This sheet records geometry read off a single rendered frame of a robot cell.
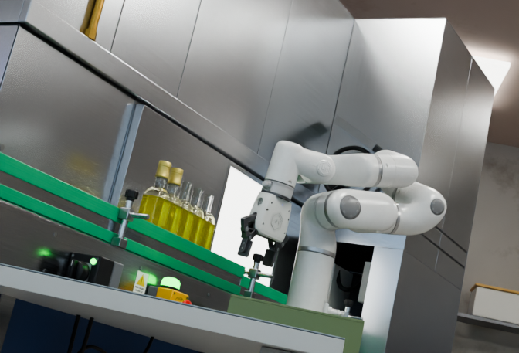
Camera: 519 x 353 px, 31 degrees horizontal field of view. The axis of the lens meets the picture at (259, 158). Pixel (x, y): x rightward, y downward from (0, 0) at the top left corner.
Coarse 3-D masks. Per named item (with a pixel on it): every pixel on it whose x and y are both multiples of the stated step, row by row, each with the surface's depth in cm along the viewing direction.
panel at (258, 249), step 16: (240, 176) 301; (240, 192) 302; (256, 192) 310; (224, 208) 294; (240, 208) 302; (224, 224) 295; (240, 224) 303; (224, 240) 295; (240, 240) 304; (256, 240) 312; (224, 256) 296; (240, 256) 304
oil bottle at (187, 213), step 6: (186, 204) 250; (186, 210) 250; (192, 210) 253; (180, 216) 249; (186, 216) 250; (192, 216) 253; (180, 222) 248; (186, 222) 251; (180, 228) 248; (186, 228) 251; (180, 234) 248; (186, 234) 251
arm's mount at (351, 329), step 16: (240, 304) 212; (256, 304) 212; (272, 304) 212; (272, 320) 211; (288, 320) 210; (304, 320) 210; (320, 320) 210; (336, 320) 210; (352, 320) 210; (352, 336) 209; (352, 352) 208
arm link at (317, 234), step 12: (324, 192) 232; (312, 204) 232; (300, 216) 235; (312, 216) 231; (324, 216) 227; (300, 228) 233; (312, 228) 231; (324, 228) 231; (336, 228) 228; (300, 240) 231; (312, 240) 229; (324, 240) 230; (324, 252) 228
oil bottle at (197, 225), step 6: (198, 210) 256; (198, 216) 255; (204, 216) 258; (192, 222) 253; (198, 222) 256; (192, 228) 253; (198, 228) 256; (192, 234) 253; (198, 234) 256; (192, 240) 254; (198, 240) 256
